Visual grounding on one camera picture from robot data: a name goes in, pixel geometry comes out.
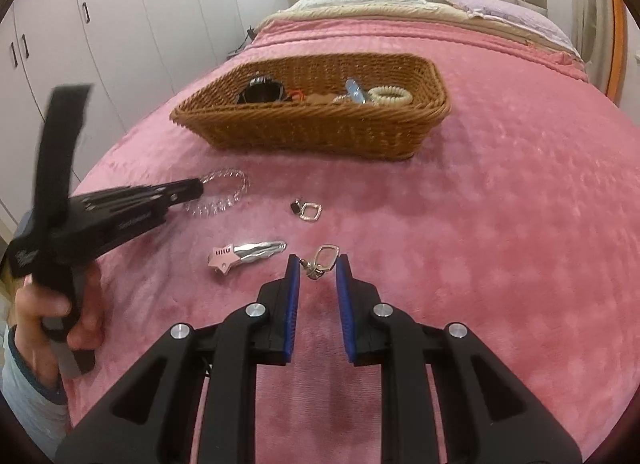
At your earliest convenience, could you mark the black hair accessory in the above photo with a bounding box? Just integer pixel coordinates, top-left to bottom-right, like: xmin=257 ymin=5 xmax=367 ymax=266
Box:
xmin=236 ymin=74 xmax=287 ymax=105

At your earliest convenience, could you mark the square metal ring charm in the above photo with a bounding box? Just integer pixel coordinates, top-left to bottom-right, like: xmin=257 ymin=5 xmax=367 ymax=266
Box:
xmin=290 ymin=199 xmax=322 ymax=223

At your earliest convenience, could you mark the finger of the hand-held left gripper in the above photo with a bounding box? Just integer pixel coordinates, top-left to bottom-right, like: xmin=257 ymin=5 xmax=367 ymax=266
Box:
xmin=79 ymin=177 xmax=205 ymax=205
xmin=84 ymin=189 xmax=204 ymax=218

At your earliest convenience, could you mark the beige curtain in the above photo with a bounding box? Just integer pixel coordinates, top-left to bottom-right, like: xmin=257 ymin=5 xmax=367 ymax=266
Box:
xmin=570 ymin=0 xmax=614 ymax=90

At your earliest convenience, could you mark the silver star hair clip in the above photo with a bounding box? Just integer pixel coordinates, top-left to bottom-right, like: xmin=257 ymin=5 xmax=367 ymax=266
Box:
xmin=207 ymin=240 xmax=288 ymax=275

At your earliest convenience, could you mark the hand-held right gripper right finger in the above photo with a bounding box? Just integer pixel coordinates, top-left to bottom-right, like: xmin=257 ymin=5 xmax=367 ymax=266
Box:
xmin=335 ymin=253 xmax=583 ymax=464

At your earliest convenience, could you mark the cream spiral hair tie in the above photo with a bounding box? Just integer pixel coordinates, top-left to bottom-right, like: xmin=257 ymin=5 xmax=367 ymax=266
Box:
xmin=367 ymin=86 xmax=415 ymax=106

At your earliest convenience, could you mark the black charger cable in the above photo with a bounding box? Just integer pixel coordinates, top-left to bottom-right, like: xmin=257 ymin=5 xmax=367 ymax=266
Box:
xmin=235 ymin=24 xmax=259 ymax=53

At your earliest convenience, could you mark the purple pillow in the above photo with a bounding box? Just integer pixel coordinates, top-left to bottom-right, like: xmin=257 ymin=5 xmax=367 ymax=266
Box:
xmin=442 ymin=0 xmax=581 ymax=58

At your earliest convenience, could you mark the white wardrobe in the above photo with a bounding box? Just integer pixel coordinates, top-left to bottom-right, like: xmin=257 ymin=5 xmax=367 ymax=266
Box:
xmin=0 ymin=0 xmax=251 ymax=245

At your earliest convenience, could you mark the orange curtain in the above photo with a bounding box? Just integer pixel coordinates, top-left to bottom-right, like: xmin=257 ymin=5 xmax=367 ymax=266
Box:
xmin=605 ymin=0 xmax=629 ymax=106

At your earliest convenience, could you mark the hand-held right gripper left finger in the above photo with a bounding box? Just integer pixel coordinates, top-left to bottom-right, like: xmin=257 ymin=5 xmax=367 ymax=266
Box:
xmin=55 ymin=253 xmax=302 ymax=464

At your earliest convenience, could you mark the metal clasp with red string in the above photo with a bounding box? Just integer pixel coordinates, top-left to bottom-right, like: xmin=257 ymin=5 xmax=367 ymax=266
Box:
xmin=299 ymin=244 xmax=341 ymax=281

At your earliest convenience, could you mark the brown wicker basket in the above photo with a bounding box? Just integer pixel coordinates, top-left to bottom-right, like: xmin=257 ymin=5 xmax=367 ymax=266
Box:
xmin=170 ymin=53 xmax=451 ymax=163

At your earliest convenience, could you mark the person's left hand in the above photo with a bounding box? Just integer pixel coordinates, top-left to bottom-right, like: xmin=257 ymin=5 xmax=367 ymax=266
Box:
xmin=10 ymin=259 xmax=104 ymax=387

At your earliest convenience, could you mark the beige blanket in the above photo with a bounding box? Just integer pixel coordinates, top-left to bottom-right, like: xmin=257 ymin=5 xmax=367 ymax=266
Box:
xmin=260 ymin=0 xmax=583 ymax=63

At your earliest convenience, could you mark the clear spiral hair tie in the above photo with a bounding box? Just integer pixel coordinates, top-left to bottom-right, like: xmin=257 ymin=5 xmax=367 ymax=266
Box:
xmin=181 ymin=169 xmax=251 ymax=218

